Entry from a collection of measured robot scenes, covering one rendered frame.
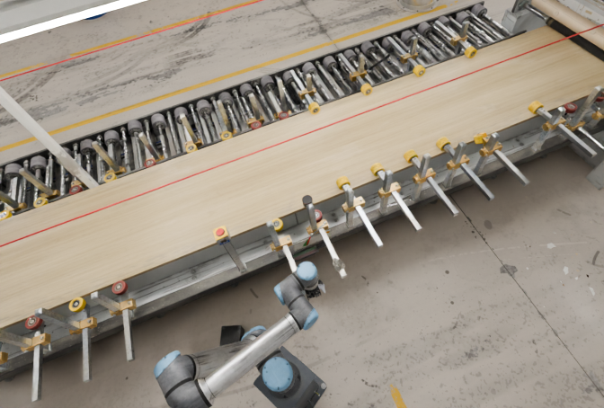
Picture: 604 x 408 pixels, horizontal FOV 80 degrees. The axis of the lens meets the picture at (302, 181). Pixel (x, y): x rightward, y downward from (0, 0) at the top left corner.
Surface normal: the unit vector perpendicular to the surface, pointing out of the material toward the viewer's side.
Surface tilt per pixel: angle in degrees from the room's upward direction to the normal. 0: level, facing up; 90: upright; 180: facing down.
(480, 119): 0
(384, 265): 0
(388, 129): 0
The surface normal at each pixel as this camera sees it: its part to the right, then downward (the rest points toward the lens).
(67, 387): -0.11, -0.57
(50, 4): 0.27, 0.36
